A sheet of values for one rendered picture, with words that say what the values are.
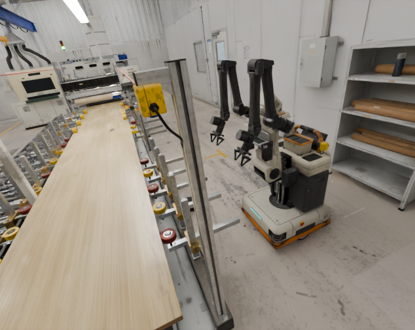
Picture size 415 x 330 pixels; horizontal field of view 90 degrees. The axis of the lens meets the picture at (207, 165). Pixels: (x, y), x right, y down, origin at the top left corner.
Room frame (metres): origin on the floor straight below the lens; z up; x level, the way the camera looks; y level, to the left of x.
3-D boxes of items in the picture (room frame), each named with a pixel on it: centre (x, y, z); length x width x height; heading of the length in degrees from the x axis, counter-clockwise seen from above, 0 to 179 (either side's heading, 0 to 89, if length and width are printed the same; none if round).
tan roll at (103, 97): (5.23, 2.19, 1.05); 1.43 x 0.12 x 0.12; 108
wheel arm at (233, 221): (0.86, 0.07, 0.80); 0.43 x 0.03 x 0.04; 108
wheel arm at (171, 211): (1.09, 0.15, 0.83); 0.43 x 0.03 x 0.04; 108
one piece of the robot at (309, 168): (1.67, -0.80, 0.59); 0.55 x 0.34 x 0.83; 18
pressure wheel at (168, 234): (0.79, 0.26, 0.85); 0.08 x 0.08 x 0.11
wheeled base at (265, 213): (1.64, -0.71, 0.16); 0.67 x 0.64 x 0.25; 108
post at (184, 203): (0.79, 0.14, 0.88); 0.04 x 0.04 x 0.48; 18
